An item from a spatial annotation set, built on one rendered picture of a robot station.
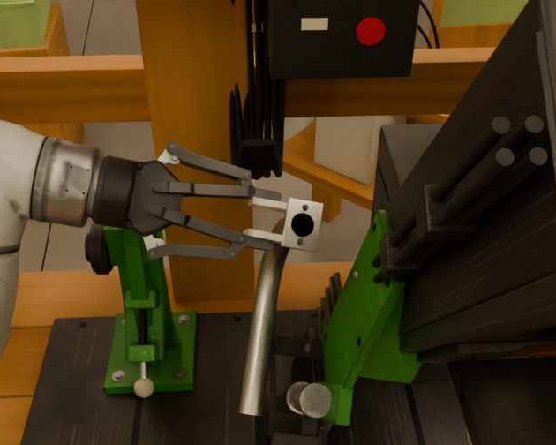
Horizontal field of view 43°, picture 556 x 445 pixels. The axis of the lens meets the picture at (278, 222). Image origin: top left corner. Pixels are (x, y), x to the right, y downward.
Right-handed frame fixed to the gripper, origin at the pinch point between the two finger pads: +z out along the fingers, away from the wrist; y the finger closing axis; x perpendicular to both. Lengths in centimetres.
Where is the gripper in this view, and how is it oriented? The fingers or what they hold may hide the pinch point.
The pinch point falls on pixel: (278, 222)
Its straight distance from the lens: 79.9
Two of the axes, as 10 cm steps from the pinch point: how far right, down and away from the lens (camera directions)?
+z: 9.6, 1.8, 1.9
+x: -2.1, 0.8, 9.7
